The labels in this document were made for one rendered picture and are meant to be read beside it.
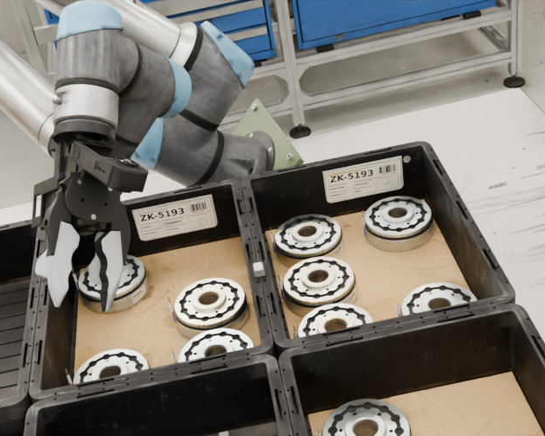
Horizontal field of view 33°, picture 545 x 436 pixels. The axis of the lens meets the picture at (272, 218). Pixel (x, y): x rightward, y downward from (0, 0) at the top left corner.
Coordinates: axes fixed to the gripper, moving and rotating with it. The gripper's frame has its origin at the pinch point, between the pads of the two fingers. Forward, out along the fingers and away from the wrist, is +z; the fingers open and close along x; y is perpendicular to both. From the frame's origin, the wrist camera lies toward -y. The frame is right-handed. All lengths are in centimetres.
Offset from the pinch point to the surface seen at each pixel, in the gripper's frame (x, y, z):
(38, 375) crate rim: -2.2, 14.3, 7.8
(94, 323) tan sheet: -17.8, 28.2, -1.0
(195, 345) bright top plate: -22.6, 9.8, 3.1
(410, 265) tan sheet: -51, -4, -9
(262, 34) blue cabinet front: -136, 128, -118
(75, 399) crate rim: -3.9, 8.0, 10.7
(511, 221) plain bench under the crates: -83, 0, -22
